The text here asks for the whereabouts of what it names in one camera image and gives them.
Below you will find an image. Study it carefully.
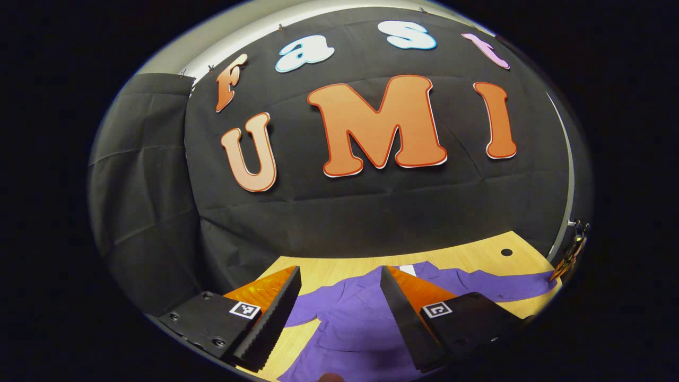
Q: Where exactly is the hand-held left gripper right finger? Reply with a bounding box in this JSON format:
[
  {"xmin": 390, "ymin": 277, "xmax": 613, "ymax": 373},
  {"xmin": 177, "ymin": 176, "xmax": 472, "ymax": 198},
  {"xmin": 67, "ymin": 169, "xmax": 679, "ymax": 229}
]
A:
[{"xmin": 379, "ymin": 265, "xmax": 536, "ymax": 375}]

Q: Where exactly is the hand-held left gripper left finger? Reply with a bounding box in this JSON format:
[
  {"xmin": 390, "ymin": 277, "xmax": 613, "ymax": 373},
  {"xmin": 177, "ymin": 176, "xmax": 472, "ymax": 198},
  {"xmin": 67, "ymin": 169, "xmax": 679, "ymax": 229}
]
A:
[{"xmin": 156, "ymin": 265, "xmax": 303, "ymax": 373}]

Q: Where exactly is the purple shirt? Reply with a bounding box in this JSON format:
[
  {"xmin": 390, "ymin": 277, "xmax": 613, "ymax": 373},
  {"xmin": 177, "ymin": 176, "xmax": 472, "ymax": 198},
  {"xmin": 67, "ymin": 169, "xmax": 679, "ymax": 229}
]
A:
[{"xmin": 276, "ymin": 261, "xmax": 563, "ymax": 382}]

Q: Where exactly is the white vertical pole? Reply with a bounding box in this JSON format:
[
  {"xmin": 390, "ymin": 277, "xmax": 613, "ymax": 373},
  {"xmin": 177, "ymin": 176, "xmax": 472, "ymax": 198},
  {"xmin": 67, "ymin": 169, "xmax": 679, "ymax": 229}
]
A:
[{"xmin": 546, "ymin": 90, "xmax": 576, "ymax": 261}]

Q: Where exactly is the black side cloth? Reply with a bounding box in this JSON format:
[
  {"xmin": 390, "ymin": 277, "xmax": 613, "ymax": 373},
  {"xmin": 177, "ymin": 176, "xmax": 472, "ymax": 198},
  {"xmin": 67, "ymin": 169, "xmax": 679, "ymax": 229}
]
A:
[
  {"xmin": 88, "ymin": 72, "xmax": 205, "ymax": 319},
  {"xmin": 552, "ymin": 90, "xmax": 594, "ymax": 250}
]

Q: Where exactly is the black backdrop cloth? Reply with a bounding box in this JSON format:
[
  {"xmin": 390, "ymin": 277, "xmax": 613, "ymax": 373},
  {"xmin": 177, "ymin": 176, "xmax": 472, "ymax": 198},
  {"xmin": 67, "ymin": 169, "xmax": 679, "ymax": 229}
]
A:
[{"xmin": 183, "ymin": 5, "xmax": 576, "ymax": 276}]

